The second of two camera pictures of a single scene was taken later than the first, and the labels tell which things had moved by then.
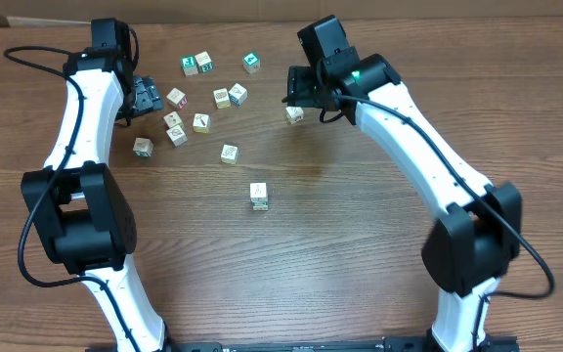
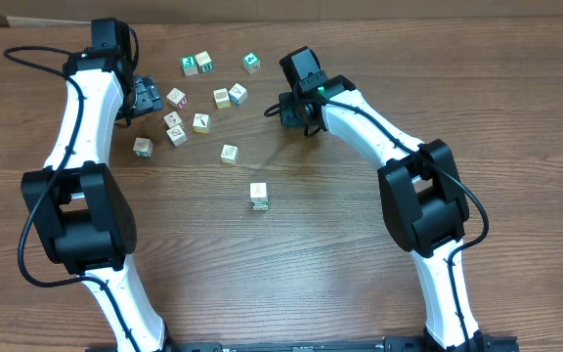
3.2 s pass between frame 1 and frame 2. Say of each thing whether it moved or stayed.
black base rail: stayed
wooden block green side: stayed
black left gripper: stayed
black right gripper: moved
